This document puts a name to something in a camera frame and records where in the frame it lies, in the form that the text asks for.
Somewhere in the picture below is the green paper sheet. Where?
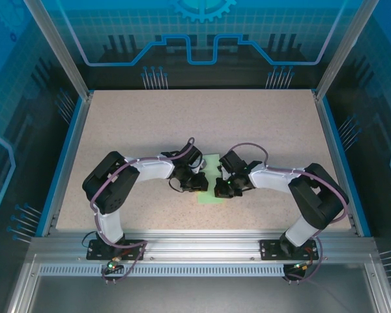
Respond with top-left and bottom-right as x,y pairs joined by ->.
197,153 -> 227,205

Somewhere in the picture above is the aluminium mounting rail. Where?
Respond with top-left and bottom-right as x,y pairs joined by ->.
29,228 -> 379,261

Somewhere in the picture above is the slotted grey cable duct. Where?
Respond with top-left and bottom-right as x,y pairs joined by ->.
37,263 -> 286,278

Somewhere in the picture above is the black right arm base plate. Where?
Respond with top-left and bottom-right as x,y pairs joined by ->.
259,239 -> 320,261

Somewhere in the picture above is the aluminium side frame rail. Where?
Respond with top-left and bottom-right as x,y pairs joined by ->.
40,91 -> 94,237
312,89 -> 362,237

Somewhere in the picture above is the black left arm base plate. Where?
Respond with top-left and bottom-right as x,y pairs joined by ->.
86,239 -> 147,261

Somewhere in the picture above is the aluminium frame post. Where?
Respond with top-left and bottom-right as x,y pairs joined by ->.
22,0 -> 94,102
314,0 -> 381,102

